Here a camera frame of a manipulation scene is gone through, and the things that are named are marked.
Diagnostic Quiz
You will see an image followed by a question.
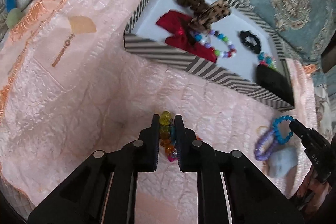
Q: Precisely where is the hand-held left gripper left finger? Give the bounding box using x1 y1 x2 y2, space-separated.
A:
28 114 160 224

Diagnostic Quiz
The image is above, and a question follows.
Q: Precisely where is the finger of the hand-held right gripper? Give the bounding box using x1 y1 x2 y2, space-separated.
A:
289 119 335 182

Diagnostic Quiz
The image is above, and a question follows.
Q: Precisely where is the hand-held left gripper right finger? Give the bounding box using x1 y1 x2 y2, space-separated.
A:
175 114 310 224

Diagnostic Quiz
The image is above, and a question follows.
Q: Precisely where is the yellow orange bead bracelet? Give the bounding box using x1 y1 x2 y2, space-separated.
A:
159 111 181 163

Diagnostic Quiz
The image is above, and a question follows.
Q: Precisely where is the blue bead bracelet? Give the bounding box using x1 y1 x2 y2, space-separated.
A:
272 115 296 145

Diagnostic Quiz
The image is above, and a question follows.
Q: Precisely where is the striped cardboard box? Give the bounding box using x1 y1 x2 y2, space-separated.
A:
124 0 295 112

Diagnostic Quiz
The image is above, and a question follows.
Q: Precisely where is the light blue scrunchie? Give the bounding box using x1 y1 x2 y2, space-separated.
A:
268 148 298 178

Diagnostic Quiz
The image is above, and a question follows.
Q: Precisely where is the pink quilted blanket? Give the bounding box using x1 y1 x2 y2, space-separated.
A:
0 0 319 224

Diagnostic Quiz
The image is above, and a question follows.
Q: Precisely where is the red satin hair bow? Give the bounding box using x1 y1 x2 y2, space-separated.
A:
155 10 218 62

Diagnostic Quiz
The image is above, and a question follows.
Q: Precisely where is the black scrunchie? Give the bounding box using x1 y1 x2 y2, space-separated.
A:
239 30 261 51

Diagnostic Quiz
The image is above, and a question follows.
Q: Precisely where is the brown dotted hair bow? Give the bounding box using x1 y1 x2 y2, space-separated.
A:
176 0 210 14

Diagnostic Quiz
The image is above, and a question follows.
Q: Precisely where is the purple bead bracelet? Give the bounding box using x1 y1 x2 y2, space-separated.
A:
254 127 279 161

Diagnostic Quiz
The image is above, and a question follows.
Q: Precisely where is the small multicolour bead bracelet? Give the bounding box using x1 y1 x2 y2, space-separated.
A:
257 52 277 69

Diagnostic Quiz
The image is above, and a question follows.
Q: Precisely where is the large multicolour bead bracelet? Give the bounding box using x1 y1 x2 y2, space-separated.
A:
193 30 237 59

